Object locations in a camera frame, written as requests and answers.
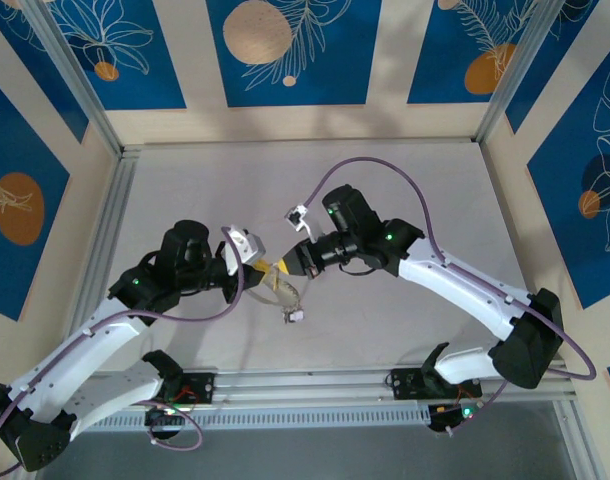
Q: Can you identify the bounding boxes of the silver chain necklace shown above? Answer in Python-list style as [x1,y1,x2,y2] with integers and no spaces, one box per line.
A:
[244,267,307,314]

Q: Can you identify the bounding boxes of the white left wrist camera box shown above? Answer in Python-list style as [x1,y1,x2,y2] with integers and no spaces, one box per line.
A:
[220,224,266,276]

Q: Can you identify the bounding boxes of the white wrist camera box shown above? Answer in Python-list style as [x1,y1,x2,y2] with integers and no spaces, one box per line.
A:
[283,203,317,242]
[220,224,266,276]

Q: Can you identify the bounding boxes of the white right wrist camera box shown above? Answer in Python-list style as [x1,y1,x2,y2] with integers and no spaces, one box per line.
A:
[283,203,317,242]

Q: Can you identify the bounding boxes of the aluminium side rail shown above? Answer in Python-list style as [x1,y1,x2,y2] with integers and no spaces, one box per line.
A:
[14,152,139,480]
[549,369,604,480]

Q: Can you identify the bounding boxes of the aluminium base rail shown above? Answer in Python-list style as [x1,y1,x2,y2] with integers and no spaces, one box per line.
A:
[32,370,579,407]

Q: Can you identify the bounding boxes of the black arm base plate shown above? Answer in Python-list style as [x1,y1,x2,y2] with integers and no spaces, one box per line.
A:
[123,372,216,407]
[387,368,484,401]

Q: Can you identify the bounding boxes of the grey slotted cable duct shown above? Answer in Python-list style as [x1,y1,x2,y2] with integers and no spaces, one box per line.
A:
[48,404,432,434]

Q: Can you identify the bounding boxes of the aluminium frame post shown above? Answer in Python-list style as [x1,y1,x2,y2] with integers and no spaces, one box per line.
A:
[476,0,572,146]
[20,0,125,157]

